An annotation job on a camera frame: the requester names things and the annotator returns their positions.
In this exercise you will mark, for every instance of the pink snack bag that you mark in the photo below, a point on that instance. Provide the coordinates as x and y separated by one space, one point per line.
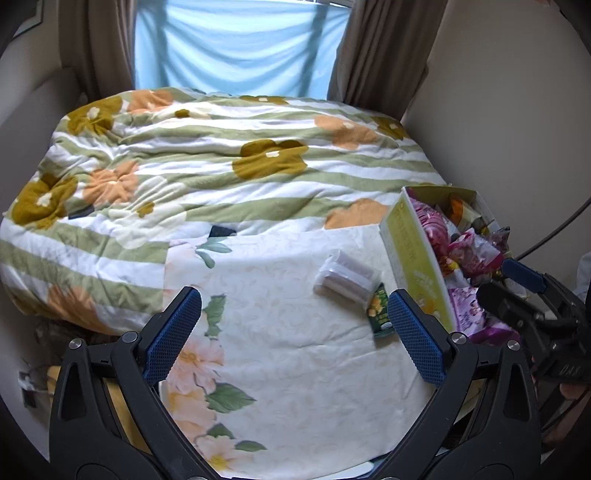
431 226

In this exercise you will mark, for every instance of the light blue window curtain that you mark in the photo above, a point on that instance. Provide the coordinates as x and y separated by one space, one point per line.
231 46

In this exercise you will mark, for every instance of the green snack packet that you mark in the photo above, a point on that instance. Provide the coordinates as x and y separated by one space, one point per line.
379 314

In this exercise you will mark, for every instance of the clear plastic snack packet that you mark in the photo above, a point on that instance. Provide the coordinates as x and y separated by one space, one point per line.
344 277

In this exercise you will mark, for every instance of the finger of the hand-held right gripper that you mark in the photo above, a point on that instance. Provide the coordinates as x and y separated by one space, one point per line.
524 276
508 304

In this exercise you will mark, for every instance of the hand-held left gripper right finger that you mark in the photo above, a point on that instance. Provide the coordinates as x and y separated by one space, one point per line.
418 337

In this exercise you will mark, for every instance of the yellow-green cardboard box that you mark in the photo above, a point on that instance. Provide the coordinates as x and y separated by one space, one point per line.
415 258

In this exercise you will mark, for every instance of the floral striped blanket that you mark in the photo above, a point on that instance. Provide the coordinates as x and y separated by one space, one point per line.
184 152

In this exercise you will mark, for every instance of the floral tablecloth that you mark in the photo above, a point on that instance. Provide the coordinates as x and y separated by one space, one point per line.
286 360

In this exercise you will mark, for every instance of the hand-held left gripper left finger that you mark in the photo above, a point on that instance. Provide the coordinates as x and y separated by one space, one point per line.
171 337

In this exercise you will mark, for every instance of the wall socket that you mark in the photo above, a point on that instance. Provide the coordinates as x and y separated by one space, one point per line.
27 392

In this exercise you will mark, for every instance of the person's right hand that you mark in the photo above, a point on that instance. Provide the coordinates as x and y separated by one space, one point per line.
572 392

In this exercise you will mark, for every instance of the pink white candy packet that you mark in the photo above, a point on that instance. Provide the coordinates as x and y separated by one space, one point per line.
475 254

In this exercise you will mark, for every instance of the brown curtain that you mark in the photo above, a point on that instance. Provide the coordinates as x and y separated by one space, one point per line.
101 41
383 55

